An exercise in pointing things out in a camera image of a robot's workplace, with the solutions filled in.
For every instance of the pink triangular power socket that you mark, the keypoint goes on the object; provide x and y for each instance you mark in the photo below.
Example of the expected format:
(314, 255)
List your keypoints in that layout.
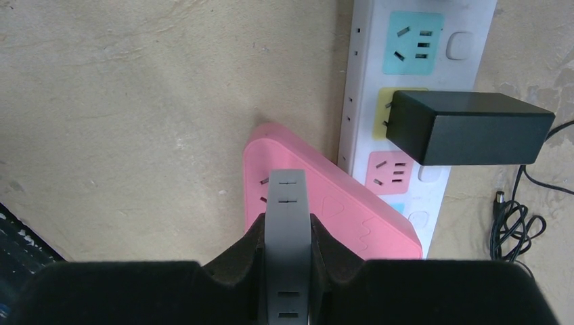
(352, 214)

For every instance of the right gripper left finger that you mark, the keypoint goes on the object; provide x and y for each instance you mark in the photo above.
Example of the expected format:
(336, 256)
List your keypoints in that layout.
(224, 291)

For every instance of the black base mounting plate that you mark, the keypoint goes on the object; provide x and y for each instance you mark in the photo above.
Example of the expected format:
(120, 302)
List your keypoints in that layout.
(23, 253)

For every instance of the white square plug adapter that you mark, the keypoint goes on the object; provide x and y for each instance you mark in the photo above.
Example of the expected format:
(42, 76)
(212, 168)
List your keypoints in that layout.
(287, 248)

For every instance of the white multicolour power strip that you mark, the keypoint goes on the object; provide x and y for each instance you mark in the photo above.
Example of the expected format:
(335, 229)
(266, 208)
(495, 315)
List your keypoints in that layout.
(405, 45)

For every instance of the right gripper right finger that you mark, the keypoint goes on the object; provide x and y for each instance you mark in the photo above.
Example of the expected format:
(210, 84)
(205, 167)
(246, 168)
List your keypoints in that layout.
(391, 291)

